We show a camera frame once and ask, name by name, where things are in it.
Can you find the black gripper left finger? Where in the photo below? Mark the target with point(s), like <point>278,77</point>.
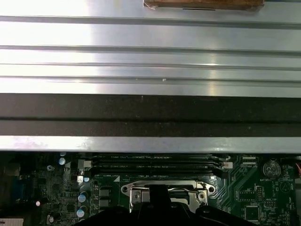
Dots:
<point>148,216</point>

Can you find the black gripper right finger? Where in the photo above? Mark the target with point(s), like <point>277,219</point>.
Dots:
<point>174,216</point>

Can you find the metal CPU socket cover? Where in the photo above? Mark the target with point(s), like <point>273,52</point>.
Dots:
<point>143,202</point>

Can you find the CPU socket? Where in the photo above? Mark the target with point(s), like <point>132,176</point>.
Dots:
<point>122,190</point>

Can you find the RAM slot black clip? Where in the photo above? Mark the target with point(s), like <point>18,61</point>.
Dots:
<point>218,173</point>

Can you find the RAM slot white clip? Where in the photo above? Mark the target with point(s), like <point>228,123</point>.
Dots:
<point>227,164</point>

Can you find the green motherboard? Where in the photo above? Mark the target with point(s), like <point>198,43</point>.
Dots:
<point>235,188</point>

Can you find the square black chip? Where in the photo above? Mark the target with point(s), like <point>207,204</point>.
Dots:
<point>252,213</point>

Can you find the black pin header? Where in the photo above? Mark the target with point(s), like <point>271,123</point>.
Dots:
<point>258,193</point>

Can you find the black PC case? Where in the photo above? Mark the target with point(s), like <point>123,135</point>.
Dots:
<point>141,113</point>

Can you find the silver coin battery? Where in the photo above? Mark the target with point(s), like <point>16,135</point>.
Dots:
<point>270,168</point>

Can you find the square brown base plate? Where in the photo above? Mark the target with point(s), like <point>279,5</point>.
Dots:
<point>202,4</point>

